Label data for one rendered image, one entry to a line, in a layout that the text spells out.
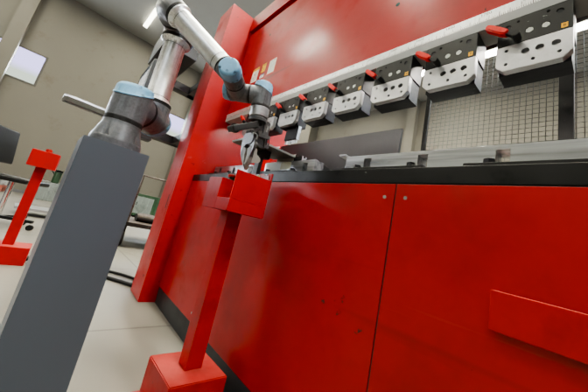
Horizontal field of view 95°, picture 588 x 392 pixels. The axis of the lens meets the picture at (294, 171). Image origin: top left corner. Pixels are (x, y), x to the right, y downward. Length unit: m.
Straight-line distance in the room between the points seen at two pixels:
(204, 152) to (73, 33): 9.55
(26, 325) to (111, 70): 10.43
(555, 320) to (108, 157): 1.08
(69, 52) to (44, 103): 1.72
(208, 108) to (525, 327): 2.02
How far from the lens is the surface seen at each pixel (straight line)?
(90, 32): 11.49
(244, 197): 1.00
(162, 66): 1.26
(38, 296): 1.02
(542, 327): 0.65
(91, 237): 0.99
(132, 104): 1.05
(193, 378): 1.14
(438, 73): 1.03
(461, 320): 0.70
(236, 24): 2.55
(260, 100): 1.09
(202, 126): 2.13
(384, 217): 0.78
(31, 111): 10.69
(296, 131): 1.43
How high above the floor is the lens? 0.64
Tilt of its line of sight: 12 degrees up
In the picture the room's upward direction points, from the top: 13 degrees clockwise
